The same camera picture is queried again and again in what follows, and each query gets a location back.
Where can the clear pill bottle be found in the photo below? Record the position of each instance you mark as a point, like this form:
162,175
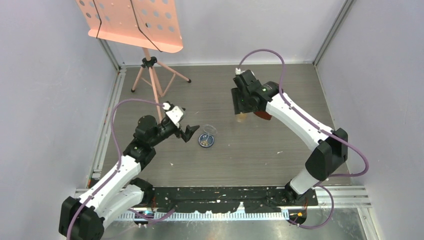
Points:
241,117

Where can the aluminium rail frame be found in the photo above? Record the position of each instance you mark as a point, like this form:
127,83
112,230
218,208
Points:
105,133

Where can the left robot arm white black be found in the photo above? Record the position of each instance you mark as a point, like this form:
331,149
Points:
89,215

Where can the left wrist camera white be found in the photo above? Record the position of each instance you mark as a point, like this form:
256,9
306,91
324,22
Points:
174,112

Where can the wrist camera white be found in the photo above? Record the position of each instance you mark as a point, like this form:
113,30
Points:
239,71
174,112

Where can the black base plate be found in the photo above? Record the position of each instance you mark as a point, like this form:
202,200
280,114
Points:
225,199

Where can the blue round pill box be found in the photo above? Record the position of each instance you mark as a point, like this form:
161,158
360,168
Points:
207,138

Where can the brown wooden metronome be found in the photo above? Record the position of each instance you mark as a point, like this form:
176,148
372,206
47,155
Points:
263,115

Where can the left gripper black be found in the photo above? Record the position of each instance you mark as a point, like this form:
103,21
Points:
185,135

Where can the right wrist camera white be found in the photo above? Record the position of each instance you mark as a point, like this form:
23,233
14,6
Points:
239,71

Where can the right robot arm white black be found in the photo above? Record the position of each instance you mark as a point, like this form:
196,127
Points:
327,153

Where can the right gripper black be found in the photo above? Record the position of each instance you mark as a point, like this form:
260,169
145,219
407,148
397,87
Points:
237,106

